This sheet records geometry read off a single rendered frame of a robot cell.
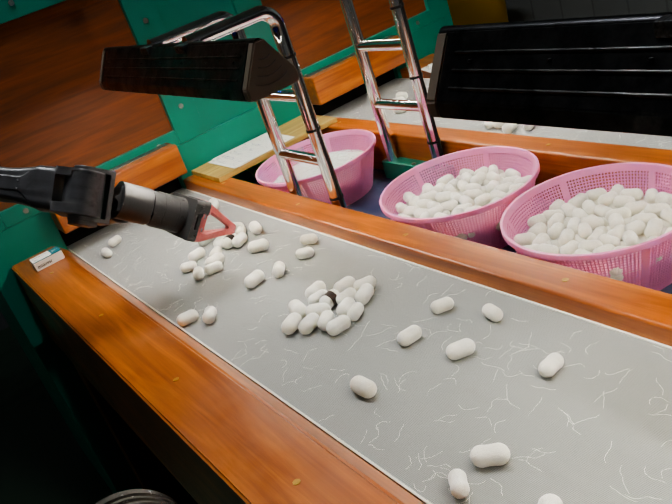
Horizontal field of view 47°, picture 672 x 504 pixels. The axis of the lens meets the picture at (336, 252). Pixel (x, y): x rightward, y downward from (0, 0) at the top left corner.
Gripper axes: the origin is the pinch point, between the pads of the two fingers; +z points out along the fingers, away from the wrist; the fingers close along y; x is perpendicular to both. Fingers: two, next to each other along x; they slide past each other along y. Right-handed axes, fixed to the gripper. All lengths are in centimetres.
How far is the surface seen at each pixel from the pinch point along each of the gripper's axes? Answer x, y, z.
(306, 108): -22.7, -1.3, 6.9
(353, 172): -16.2, 12.8, 29.7
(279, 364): 13.7, -31.5, -4.1
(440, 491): 15, -65, -5
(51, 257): 16.9, 42.5, -14.6
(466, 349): 4, -53, 6
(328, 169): -14.2, -1.3, 14.5
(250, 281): 6.8, -9.1, 1.2
